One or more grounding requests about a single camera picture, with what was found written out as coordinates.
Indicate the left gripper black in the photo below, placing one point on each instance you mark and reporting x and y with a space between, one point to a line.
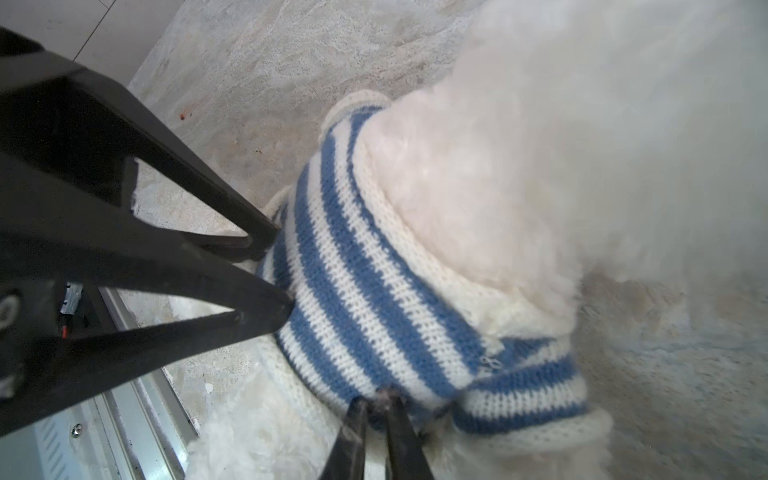
62 126

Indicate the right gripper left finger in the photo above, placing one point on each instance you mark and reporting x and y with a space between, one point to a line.
347 457

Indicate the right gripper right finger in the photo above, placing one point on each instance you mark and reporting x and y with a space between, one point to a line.
405 456

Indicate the blue white striped knit sweater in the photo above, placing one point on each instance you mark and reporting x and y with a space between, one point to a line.
375 310

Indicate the white teddy bear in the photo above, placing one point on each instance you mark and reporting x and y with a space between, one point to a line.
624 138

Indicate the aluminium mounting rail frame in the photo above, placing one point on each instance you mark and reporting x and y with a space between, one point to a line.
138 430

